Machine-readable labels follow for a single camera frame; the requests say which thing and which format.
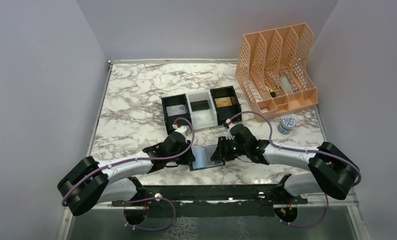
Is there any navy blue card holder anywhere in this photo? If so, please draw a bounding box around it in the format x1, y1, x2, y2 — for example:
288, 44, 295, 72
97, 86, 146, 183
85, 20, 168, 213
189, 145, 226, 171

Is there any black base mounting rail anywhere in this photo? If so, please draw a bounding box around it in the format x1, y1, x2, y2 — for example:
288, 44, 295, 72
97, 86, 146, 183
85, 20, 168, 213
109, 177, 308, 206

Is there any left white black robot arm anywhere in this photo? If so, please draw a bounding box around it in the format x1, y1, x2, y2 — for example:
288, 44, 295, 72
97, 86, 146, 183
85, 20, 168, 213
57, 131, 195, 216

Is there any gold credit card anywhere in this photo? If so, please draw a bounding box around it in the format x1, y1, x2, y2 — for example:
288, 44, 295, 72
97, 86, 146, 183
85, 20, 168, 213
214, 97, 233, 108

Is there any grey box in organizer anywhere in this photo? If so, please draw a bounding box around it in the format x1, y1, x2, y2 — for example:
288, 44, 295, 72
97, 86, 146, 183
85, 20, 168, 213
279, 76, 294, 95

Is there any small white blue jar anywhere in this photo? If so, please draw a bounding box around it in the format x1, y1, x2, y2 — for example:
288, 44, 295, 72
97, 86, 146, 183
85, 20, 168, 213
277, 115, 297, 135

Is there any black white three-compartment tray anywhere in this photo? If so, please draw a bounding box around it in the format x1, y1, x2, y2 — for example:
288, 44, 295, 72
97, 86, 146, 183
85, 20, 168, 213
161, 85, 242, 134

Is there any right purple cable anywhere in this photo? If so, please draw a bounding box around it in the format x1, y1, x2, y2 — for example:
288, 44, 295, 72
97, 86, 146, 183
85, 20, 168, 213
223, 110, 362, 229

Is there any orange plastic file organizer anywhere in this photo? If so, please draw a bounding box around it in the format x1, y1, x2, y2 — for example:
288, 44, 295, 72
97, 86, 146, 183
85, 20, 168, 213
235, 23, 319, 122

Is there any silver credit card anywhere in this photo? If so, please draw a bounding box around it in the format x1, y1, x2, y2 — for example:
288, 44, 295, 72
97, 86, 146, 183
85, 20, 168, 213
166, 104, 187, 117

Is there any yellow black item in organizer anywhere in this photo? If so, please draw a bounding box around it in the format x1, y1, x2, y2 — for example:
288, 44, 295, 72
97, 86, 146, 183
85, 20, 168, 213
269, 88, 277, 98

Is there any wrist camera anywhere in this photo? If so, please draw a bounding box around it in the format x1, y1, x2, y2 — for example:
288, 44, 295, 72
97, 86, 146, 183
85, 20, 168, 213
175, 125, 191, 139
226, 125, 235, 140

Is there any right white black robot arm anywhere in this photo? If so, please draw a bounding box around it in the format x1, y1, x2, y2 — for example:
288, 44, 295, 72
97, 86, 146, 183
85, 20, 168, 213
210, 124, 359, 200

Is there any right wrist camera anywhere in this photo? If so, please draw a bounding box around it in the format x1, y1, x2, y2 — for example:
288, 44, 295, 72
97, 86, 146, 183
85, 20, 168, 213
226, 125, 235, 140

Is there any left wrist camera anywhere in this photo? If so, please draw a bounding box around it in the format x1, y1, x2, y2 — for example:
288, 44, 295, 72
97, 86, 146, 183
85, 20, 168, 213
175, 125, 191, 139

